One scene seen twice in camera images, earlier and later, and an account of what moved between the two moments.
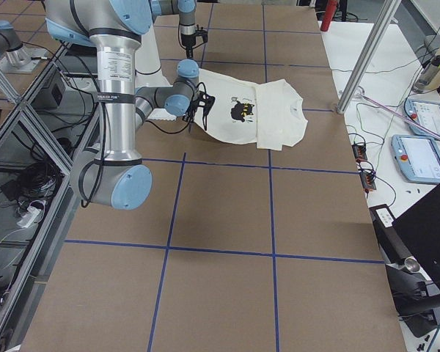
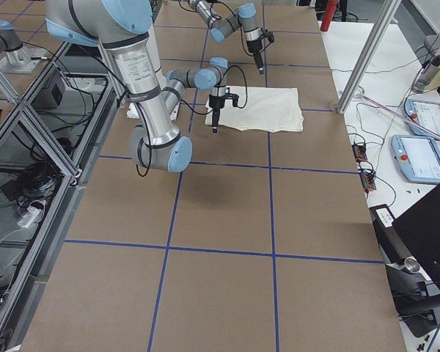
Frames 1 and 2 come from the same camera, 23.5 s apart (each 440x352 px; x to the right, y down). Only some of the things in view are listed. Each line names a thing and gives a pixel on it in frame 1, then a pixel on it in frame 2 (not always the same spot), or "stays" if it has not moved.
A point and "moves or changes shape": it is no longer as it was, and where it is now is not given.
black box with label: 393,248 stays
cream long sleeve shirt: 268,114 moves or changes shape
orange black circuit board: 368,177 stays
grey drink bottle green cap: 436,63 stays
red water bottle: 331,11 stays
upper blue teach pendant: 430,115 stays
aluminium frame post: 368,57 stays
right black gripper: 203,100 -> 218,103
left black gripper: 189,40 -> 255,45
